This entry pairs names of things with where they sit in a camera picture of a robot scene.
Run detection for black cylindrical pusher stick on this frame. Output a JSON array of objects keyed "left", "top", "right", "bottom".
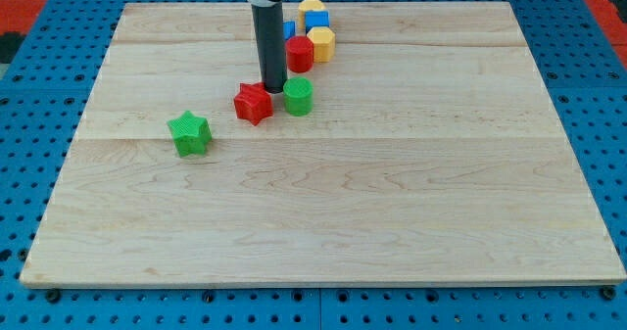
[{"left": 252, "top": 2, "right": 287, "bottom": 94}]

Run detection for green star block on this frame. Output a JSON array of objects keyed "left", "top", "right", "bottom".
[{"left": 167, "top": 111, "right": 212, "bottom": 157}]

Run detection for red star block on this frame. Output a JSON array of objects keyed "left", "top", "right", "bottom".
[{"left": 234, "top": 82, "right": 273, "bottom": 126}]

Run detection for small blue block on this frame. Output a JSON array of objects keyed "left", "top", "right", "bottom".
[{"left": 283, "top": 21, "right": 296, "bottom": 41}]

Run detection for red cylinder block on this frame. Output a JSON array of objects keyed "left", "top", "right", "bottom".
[{"left": 285, "top": 36, "right": 314, "bottom": 73}]

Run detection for blue cube block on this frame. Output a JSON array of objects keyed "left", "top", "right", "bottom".
[{"left": 305, "top": 10, "right": 330, "bottom": 33}]

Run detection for yellow rounded block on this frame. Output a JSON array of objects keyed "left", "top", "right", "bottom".
[{"left": 297, "top": 0, "right": 326, "bottom": 31}]

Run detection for yellow hexagon block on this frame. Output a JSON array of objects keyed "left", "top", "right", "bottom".
[{"left": 307, "top": 26, "right": 336, "bottom": 63}]

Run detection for green cylinder block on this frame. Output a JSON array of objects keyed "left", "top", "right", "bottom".
[{"left": 283, "top": 77, "right": 314, "bottom": 117}]

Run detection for light wooden board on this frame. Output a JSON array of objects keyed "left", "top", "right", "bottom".
[{"left": 21, "top": 2, "right": 626, "bottom": 289}]

